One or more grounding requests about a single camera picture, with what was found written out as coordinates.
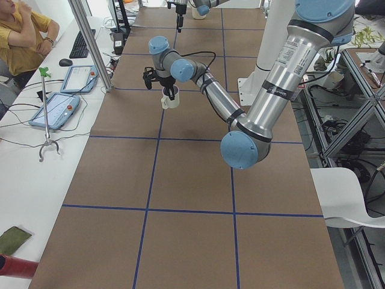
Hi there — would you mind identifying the blue teach pendant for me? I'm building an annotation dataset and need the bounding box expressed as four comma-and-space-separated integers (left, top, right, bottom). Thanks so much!
46, 92, 80, 130
60, 65, 99, 94

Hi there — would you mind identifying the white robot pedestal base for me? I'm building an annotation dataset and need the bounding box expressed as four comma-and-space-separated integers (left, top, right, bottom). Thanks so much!
238, 0, 295, 106

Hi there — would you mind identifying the aluminium frame post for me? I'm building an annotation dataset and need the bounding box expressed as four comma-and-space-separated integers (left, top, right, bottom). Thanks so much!
68, 0, 112, 92

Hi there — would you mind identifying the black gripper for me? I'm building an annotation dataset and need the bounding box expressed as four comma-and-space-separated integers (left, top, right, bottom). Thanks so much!
158, 76, 176, 101
167, 0, 188, 33

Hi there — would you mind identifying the white chair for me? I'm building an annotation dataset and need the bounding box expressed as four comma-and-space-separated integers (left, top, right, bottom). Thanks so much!
310, 167, 384, 229

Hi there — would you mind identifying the white mug with handle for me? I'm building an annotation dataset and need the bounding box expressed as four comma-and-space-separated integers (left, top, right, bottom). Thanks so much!
161, 85, 179, 110

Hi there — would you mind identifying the far blue teach pendant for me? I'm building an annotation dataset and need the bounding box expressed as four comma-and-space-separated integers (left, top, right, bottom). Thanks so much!
60, 65, 99, 94

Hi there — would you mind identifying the aluminium frame rack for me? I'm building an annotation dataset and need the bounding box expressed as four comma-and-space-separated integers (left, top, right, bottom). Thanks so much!
295, 49, 384, 288

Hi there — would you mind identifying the black computer mouse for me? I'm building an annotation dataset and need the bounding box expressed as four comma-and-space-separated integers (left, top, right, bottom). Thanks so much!
58, 58, 73, 67

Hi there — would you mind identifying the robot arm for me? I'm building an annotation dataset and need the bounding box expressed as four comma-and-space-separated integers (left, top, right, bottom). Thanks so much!
166, 0, 227, 33
149, 1, 355, 169

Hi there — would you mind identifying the green cloth pouch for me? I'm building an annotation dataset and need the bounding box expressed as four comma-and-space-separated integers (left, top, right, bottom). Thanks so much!
1, 226, 32, 256

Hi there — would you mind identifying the person in yellow shirt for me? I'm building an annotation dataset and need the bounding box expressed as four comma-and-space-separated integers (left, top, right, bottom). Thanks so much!
1, 0, 60, 89

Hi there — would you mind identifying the beige container bowl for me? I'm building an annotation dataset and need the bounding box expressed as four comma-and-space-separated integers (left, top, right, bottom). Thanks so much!
191, 7, 206, 20

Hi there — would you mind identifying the red cylinder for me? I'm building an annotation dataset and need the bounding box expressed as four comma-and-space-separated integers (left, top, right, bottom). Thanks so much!
1, 255, 39, 279

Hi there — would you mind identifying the black keyboard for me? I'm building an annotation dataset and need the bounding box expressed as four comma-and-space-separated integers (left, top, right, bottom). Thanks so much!
69, 31, 89, 59

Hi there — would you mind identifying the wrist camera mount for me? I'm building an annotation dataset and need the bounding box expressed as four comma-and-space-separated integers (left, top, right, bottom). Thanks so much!
143, 67, 158, 90

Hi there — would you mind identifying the near blue teach pendant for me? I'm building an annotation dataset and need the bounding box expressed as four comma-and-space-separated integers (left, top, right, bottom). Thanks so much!
46, 92, 80, 130

